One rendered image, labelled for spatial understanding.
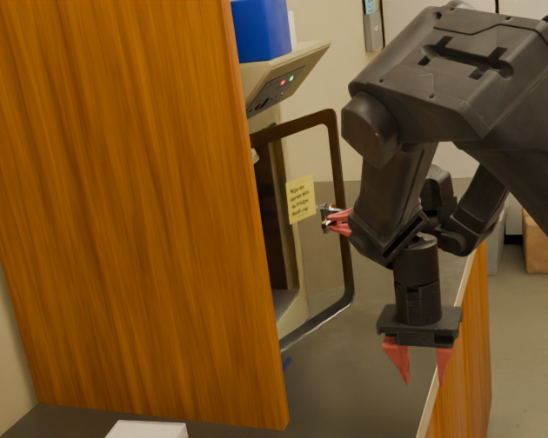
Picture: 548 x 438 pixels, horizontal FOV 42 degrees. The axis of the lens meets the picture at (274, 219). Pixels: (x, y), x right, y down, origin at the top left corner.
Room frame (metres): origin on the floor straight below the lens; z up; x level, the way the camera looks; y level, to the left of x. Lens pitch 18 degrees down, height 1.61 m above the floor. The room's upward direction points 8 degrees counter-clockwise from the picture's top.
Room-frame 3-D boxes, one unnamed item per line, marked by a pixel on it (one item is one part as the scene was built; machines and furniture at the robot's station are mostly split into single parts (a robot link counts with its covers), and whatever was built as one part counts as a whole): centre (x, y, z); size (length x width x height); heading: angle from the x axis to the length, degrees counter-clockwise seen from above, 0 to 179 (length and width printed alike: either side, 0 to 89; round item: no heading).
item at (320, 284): (1.20, -0.03, 1.19); 0.30 x 0.01 x 0.40; 137
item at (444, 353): (0.82, -0.18, 1.13); 0.07 x 0.07 x 0.09; 67
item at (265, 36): (1.13, 0.00, 1.56); 0.10 x 0.10 x 0.09; 67
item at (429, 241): (0.83, -0.17, 1.27); 0.07 x 0.06 x 0.07; 21
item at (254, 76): (1.21, -0.03, 1.46); 0.32 x 0.12 x 0.10; 157
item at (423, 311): (0.82, -0.17, 1.21); 0.10 x 0.07 x 0.07; 67
